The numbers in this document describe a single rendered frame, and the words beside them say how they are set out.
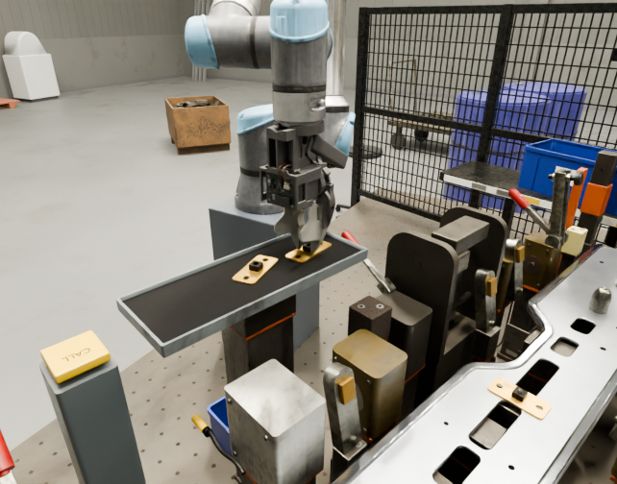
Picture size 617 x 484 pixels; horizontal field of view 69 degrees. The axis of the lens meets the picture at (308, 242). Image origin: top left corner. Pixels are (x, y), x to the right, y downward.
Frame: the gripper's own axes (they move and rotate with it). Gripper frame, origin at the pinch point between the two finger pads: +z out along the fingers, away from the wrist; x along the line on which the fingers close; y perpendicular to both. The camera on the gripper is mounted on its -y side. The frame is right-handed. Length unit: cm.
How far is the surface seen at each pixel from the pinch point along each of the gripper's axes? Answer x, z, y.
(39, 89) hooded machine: -962, 95, -360
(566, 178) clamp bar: 28, -3, -54
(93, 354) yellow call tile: -3.6, 1.8, 35.7
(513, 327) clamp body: 25, 37, -52
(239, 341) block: -0.8, 11.0, 15.9
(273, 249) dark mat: -5.1, 1.8, 3.0
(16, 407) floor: -146, 118, 17
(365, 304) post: 11.4, 7.7, -0.2
